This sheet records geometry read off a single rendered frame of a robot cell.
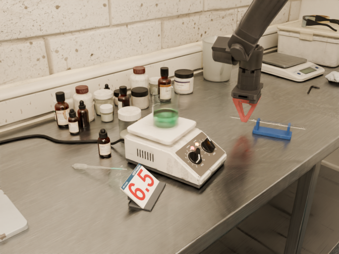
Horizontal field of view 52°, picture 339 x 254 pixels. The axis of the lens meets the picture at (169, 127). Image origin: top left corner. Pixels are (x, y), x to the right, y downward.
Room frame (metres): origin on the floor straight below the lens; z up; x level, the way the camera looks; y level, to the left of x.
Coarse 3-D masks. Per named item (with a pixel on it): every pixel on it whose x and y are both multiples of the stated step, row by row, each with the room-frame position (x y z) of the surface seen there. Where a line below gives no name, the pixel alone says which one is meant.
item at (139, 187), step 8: (136, 176) 0.58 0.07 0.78; (144, 176) 0.59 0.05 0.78; (152, 176) 0.61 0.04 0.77; (128, 184) 0.55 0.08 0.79; (136, 184) 0.56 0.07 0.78; (144, 184) 0.58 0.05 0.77; (152, 184) 0.59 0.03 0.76; (128, 192) 0.53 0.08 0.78; (136, 192) 0.55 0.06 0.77; (144, 192) 0.56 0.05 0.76; (144, 200) 0.54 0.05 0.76
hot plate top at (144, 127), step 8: (144, 120) 0.73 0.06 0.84; (184, 120) 0.73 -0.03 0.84; (192, 120) 0.73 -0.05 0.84; (128, 128) 0.69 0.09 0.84; (136, 128) 0.69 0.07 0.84; (144, 128) 0.69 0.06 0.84; (152, 128) 0.69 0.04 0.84; (176, 128) 0.69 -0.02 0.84; (184, 128) 0.69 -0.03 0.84; (192, 128) 0.70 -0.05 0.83; (144, 136) 0.66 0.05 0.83; (152, 136) 0.65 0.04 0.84; (160, 136) 0.65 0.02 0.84; (168, 136) 0.65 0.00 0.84; (176, 136) 0.65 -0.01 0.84; (168, 144) 0.63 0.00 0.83
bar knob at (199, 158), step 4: (196, 148) 0.64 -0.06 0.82; (192, 152) 0.64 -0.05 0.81; (196, 152) 0.63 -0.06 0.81; (188, 156) 0.63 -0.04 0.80; (192, 156) 0.63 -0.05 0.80; (196, 156) 0.62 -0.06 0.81; (200, 156) 0.62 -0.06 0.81; (192, 160) 0.62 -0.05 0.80; (196, 160) 0.61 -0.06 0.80; (200, 160) 0.62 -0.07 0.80
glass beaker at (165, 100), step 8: (160, 88) 0.74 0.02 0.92; (168, 88) 0.74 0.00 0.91; (176, 88) 0.74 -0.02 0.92; (152, 96) 0.70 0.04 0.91; (160, 96) 0.74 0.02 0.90; (168, 96) 0.74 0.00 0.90; (176, 96) 0.69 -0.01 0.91; (152, 104) 0.70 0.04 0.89; (160, 104) 0.68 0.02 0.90; (168, 104) 0.68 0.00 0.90; (176, 104) 0.69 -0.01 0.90; (152, 112) 0.70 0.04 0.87; (160, 112) 0.68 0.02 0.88; (168, 112) 0.68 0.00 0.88; (176, 112) 0.69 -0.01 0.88; (152, 120) 0.71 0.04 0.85; (160, 120) 0.68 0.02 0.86; (168, 120) 0.68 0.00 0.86; (176, 120) 0.69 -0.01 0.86; (160, 128) 0.68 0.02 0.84; (168, 128) 0.68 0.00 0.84
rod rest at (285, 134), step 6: (258, 126) 0.84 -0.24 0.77; (288, 126) 0.81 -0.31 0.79; (252, 132) 0.84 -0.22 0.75; (258, 132) 0.83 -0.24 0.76; (264, 132) 0.82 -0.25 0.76; (270, 132) 0.82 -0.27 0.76; (276, 132) 0.82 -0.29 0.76; (282, 132) 0.82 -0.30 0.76; (288, 132) 0.80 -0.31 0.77; (282, 138) 0.80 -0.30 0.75; (288, 138) 0.80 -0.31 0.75
